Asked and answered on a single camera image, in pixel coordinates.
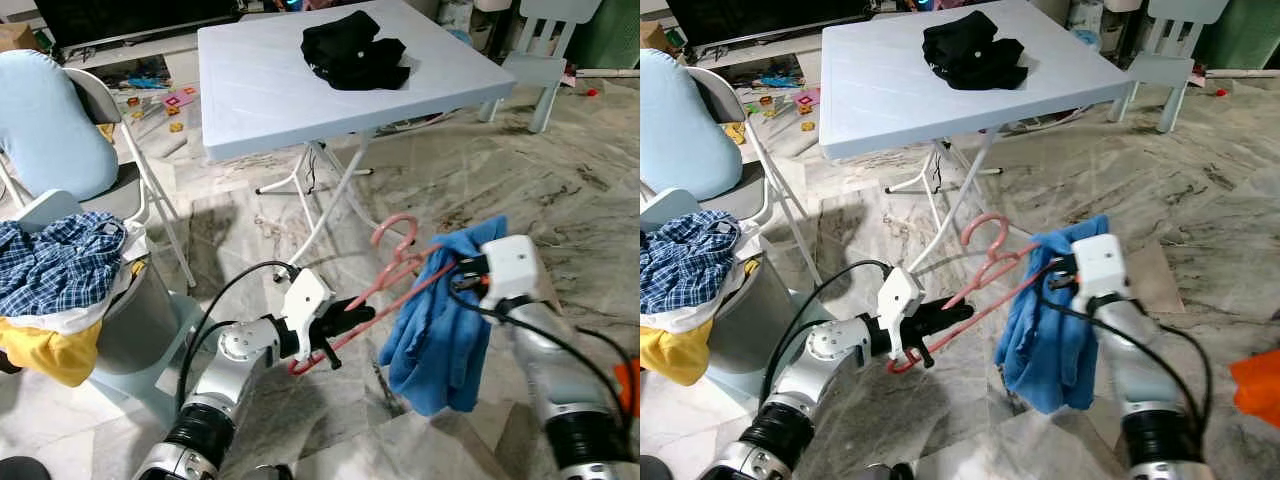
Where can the flat brown cardboard sheet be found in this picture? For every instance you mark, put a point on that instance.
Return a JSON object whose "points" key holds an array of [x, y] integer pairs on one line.
{"points": [[1155, 275]]}

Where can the pale blue cushion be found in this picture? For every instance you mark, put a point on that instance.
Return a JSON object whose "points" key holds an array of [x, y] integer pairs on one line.
{"points": [[685, 130], [50, 130]]}

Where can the pale blue folding table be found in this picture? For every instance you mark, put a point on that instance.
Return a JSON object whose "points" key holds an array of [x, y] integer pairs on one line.
{"points": [[880, 100], [260, 100]]}

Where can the brown cardboard box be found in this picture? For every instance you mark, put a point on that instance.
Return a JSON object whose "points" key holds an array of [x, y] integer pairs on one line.
{"points": [[650, 35], [15, 38]]}

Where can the pink square toy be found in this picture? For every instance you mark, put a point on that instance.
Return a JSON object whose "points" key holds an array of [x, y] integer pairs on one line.
{"points": [[806, 100], [181, 100]]}

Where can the pink plastic clothes hanger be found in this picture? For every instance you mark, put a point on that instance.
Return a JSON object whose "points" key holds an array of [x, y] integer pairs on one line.
{"points": [[988, 268], [398, 268]]}

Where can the white television bench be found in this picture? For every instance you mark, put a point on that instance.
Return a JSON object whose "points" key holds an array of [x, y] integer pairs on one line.
{"points": [[130, 52], [760, 52]]}

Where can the yellow garment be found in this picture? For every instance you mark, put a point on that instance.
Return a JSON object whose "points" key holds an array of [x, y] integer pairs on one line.
{"points": [[45, 350], [675, 350]]}

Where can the black television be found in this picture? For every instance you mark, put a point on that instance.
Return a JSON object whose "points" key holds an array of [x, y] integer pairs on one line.
{"points": [[130, 15], [760, 15]]}

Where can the black garment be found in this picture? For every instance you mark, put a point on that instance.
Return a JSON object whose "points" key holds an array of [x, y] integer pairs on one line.
{"points": [[975, 55], [355, 55]]}

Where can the blue shirt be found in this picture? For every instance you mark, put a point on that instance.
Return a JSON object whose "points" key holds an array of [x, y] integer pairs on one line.
{"points": [[440, 340], [1050, 340]]}

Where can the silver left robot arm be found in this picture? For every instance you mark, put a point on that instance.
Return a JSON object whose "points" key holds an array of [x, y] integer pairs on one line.
{"points": [[240, 350], [830, 350]]}

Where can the dark green fabric furniture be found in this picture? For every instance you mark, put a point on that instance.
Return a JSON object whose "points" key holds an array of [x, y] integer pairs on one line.
{"points": [[1240, 30], [610, 30]]}

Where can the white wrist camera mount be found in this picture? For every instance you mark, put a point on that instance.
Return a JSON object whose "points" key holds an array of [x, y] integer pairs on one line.
{"points": [[1100, 265], [898, 295], [515, 265], [305, 295]]}

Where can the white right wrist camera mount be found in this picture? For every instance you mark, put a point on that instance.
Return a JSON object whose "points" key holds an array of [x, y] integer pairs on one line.
{"points": [[1100, 265], [515, 265]]}

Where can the blue plaid garment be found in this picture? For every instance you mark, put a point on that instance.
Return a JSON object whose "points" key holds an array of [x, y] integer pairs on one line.
{"points": [[690, 265], [60, 265]]}

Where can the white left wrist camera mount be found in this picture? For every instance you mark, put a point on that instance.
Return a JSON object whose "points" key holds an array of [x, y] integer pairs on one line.
{"points": [[305, 295], [898, 295]]}

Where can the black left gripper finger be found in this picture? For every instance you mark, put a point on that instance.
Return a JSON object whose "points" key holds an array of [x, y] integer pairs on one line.
{"points": [[955, 315], [358, 315], [927, 355], [330, 355]]}

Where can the white grey folding chair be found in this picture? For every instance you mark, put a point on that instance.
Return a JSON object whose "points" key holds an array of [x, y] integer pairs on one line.
{"points": [[745, 200], [125, 190]]}

